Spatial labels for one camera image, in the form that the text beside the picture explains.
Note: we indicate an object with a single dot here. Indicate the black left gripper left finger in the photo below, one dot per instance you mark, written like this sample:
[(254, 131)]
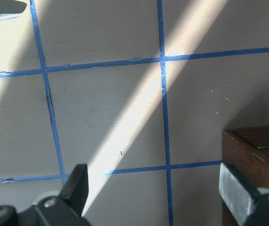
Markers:
[(75, 191)]

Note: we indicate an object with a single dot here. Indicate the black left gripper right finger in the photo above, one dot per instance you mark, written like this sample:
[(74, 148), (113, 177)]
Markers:
[(237, 192)]

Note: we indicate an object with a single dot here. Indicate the dark wooden drawer cabinet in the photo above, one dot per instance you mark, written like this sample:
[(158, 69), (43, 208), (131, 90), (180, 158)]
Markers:
[(248, 150)]

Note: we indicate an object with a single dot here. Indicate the grey scissors blade tip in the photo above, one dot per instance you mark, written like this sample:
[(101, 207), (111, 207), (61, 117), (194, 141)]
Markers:
[(10, 9)]

